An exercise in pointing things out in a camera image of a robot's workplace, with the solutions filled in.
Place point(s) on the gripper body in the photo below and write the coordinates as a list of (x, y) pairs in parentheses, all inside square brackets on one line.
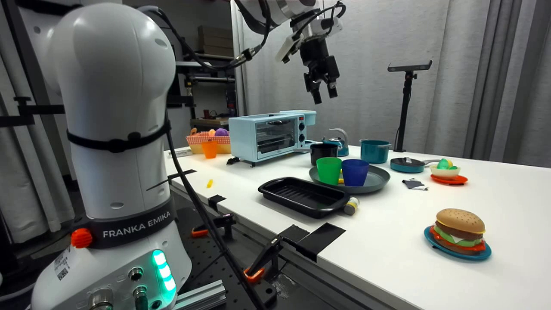
[(316, 54)]

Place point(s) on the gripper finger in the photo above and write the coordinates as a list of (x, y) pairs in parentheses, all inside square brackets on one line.
[(332, 89), (315, 92)]

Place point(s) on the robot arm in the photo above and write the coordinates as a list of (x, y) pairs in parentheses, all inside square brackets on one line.
[(112, 129)]

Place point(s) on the green plastic cup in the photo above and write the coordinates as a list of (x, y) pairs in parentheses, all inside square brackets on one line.
[(329, 171)]

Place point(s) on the blue plastic cup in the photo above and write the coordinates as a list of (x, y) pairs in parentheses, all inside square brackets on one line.
[(355, 173)]

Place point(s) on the yellow toy fries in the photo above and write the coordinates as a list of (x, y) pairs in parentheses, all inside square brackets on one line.
[(341, 178)]

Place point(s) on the grey plate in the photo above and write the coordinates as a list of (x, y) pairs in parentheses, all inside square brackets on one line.
[(379, 178)]

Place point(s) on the orange plastic cup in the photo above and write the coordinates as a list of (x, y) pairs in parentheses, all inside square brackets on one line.
[(209, 150)]

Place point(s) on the orange-red small plate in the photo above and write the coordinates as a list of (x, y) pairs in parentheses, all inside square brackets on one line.
[(456, 181)]

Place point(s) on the blue small plate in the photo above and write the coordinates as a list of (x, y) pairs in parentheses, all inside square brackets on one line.
[(473, 255)]

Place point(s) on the teal toy kettle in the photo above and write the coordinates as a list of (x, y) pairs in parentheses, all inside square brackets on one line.
[(340, 142)]

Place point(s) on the black pot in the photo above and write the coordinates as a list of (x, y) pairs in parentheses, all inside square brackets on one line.
[(323, 153)]

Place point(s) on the toaster oven door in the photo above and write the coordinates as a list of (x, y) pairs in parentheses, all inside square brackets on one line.
[(275, 138)]

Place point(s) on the teal pot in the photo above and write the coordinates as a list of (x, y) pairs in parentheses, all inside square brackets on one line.
[(374, 151)]

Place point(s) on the light blue toaster oven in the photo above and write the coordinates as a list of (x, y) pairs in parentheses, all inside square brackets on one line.
[(243, 137)]

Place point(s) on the purple toy fruit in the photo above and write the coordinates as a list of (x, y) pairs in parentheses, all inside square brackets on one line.
[(221, 132)]

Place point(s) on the stack of cardboard boxes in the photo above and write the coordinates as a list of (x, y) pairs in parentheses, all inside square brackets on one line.
[(215, 41)]

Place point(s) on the black baking tray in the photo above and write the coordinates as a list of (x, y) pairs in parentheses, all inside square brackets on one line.
[(301, 197)]

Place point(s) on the teal frying pan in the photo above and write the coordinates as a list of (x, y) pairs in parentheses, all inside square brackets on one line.
[(407, 165)]

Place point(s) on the shelf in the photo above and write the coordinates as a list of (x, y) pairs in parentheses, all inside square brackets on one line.
[(206, 73)]

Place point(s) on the small yellow-capped jar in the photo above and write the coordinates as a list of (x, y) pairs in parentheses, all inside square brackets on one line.
[(351, 207)]

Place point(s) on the basket with checkered cloth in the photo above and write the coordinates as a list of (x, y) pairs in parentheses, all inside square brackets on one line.
[(196, 140)]

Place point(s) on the green toy vegetable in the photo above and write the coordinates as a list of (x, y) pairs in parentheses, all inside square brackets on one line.
[(442, 164)]

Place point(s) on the white bowl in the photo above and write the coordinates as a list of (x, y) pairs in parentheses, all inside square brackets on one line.
[(444, 173)]

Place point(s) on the grey curtain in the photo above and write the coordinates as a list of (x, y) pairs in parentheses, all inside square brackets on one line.
[(473, 77)]

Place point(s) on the black tape strip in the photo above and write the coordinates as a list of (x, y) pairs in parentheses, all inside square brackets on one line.
[(318, 239), (215, 200), (181, 175)]

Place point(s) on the white paper label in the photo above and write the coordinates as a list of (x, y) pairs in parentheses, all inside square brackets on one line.
[(180, 153)]

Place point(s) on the black and orange clamp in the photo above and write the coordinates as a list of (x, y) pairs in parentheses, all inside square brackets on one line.
[(262, 260), (217, 224)]

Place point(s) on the toy burger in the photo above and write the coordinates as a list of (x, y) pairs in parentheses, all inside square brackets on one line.
[(459, 230)]

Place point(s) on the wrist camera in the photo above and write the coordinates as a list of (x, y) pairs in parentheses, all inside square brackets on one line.
[(287, 48)]

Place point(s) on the camera on mount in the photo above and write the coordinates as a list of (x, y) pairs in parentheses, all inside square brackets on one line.
[(405, 99)]

